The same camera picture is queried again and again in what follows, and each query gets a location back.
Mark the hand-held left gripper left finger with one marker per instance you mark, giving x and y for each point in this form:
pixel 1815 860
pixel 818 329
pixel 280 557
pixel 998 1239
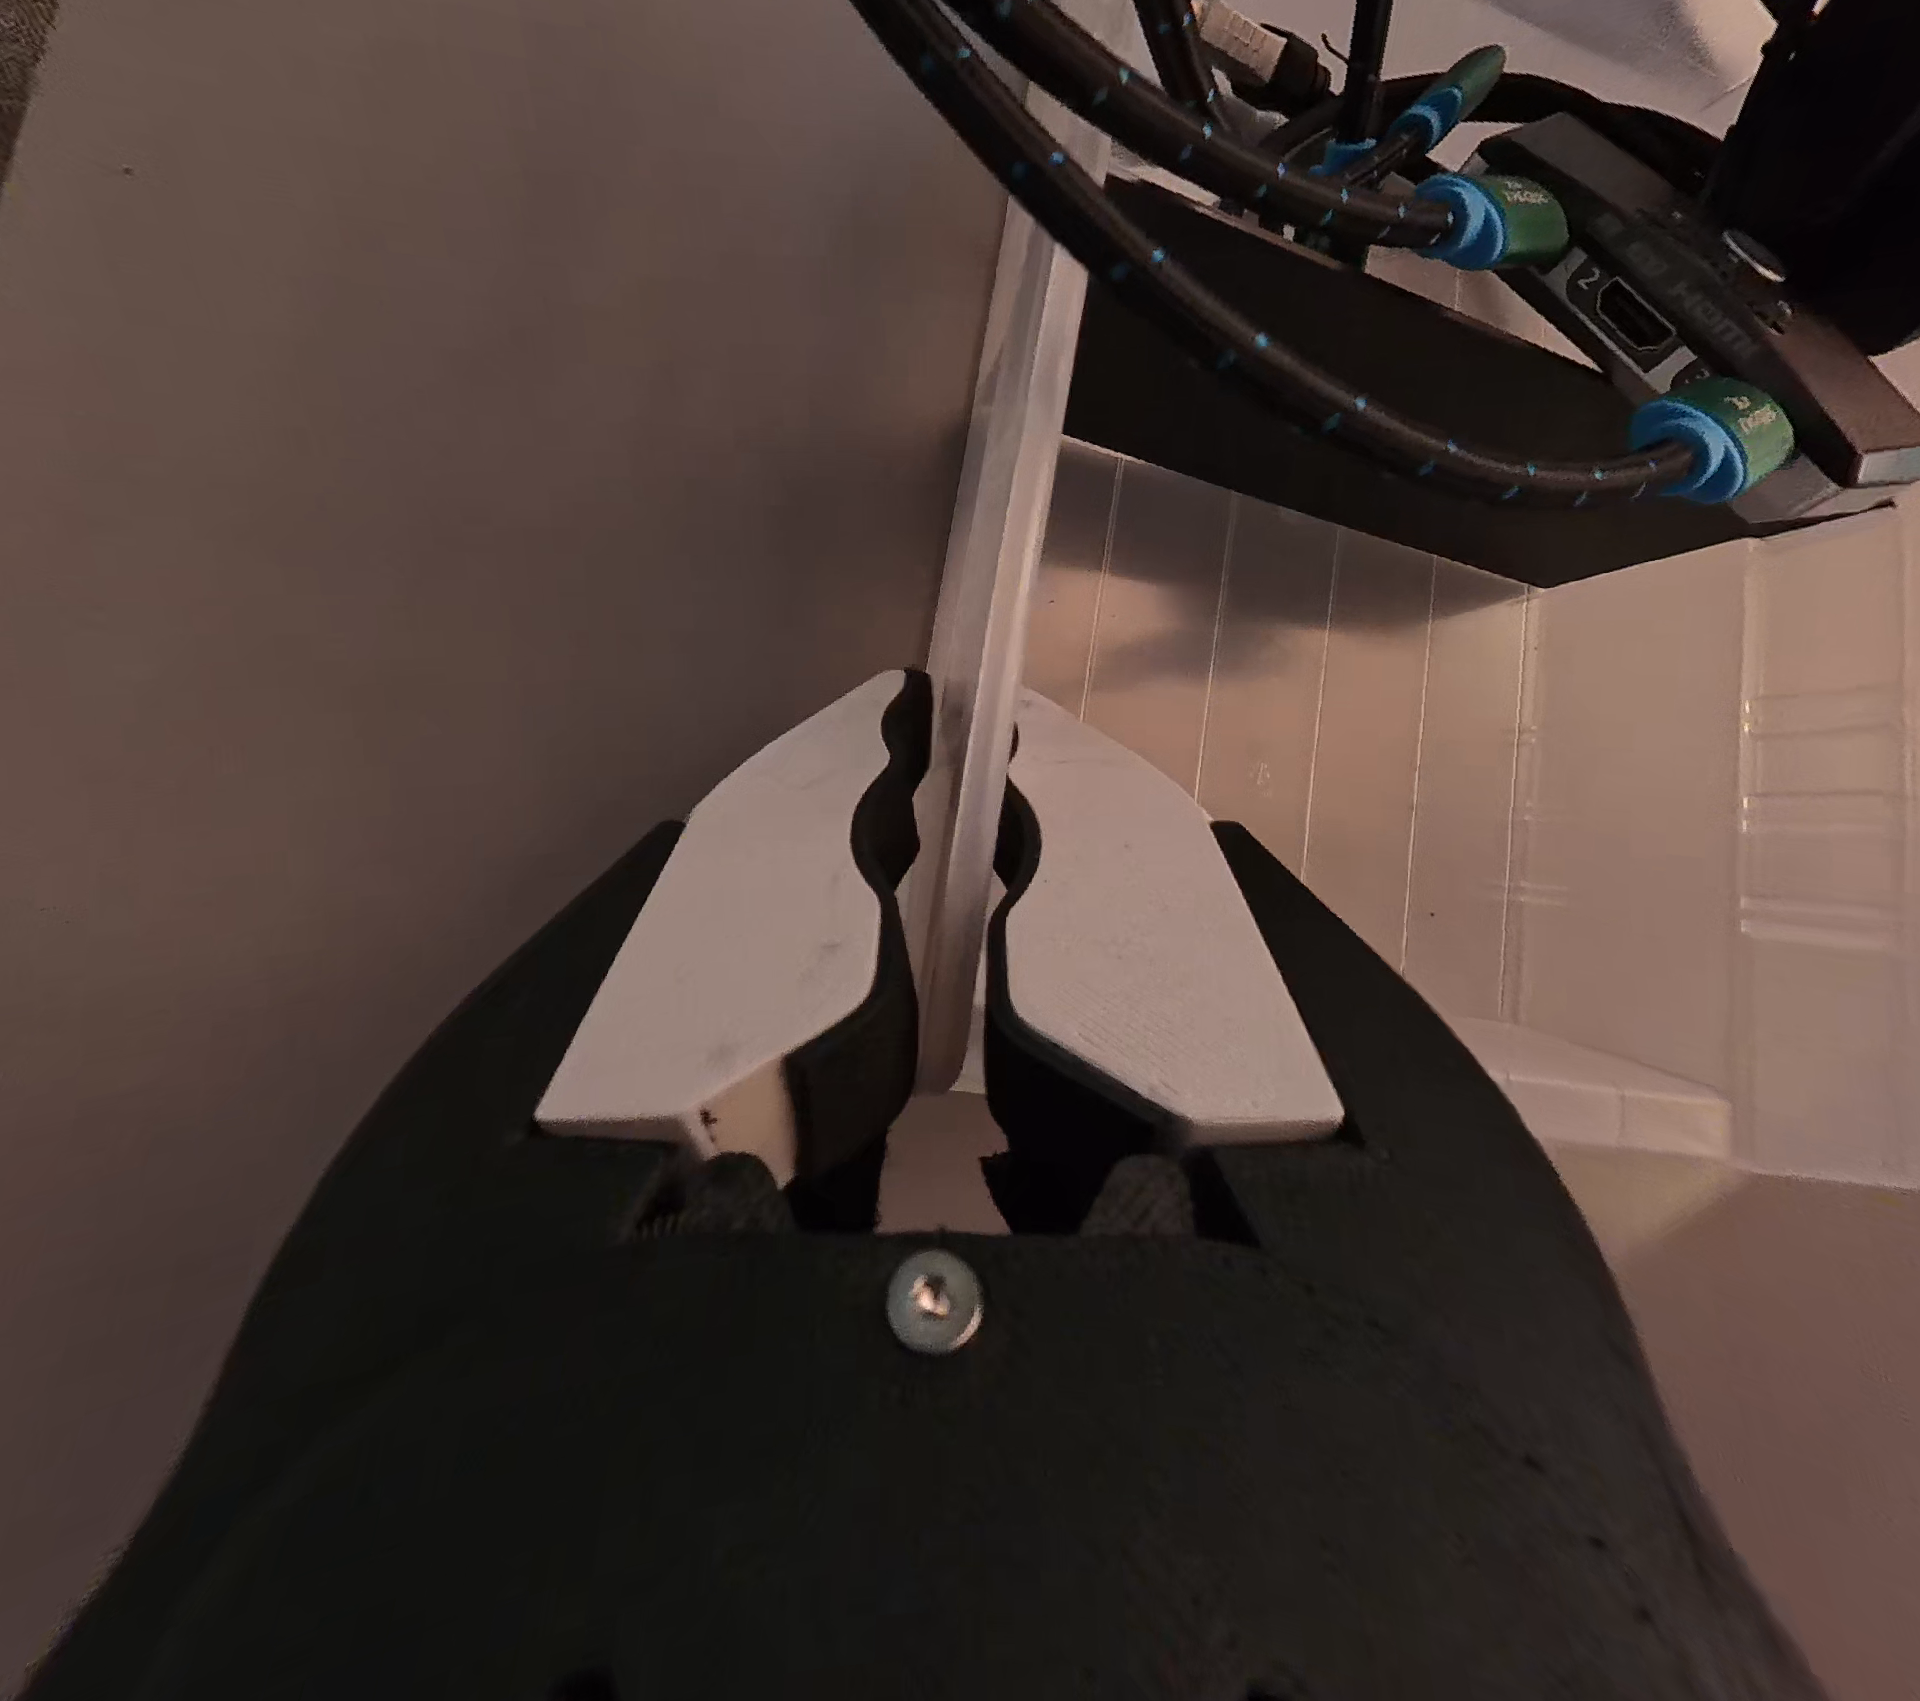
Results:
pixel 719 920

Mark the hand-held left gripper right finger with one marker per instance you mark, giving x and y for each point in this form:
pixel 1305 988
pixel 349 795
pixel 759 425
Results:
pixel 1156 949

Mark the clear acrylic box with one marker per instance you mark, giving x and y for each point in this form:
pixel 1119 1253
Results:
pixel 1001 563

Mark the dark grey hdmi switch box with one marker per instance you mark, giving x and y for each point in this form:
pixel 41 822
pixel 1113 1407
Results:
pixel 1663 275

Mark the black board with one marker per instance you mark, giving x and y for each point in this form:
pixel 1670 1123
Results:
pixel 1484 380

